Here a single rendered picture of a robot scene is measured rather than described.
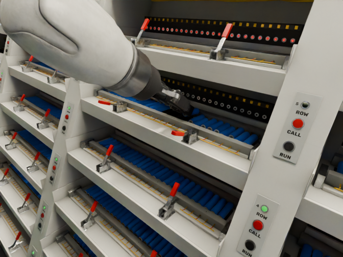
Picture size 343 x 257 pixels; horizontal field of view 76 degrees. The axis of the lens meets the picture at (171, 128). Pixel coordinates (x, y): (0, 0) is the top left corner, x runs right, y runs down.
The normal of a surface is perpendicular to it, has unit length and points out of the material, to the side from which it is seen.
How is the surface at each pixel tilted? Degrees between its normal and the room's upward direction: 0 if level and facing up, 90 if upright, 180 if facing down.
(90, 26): 76
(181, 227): 21
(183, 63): 111
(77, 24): 85
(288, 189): 90
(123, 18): 90
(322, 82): 90
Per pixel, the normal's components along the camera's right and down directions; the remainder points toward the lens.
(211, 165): -0.63, 0.28
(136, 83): 0.58, 0.65
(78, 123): 0.77, 0.32
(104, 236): 0.08, -0.91
